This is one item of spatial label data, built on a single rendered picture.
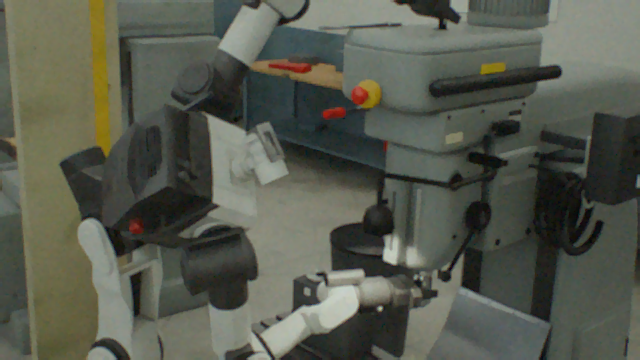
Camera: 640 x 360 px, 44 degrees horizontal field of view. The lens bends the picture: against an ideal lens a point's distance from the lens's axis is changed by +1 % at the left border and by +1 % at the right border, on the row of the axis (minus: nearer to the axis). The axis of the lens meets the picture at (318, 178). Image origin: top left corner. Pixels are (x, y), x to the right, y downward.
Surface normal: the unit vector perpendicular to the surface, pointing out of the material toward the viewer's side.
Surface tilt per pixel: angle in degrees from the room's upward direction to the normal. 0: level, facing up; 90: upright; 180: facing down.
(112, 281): 90
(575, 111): 90
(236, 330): 103
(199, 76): 61
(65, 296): 90
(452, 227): 90
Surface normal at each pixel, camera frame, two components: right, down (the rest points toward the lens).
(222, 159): 0.75, -0.36
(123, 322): -0.50, 0.22
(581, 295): 0.66, 0.21
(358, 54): -0.75, 0.16
